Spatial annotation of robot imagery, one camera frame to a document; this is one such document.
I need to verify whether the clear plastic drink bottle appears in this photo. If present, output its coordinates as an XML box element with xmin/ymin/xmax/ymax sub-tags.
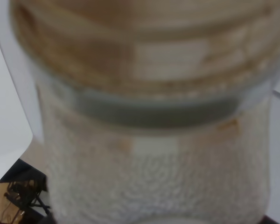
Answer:
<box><xmin>9</xmin><ymin>0</ymin><xmax>280</xmax><ymax>224</ymax></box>

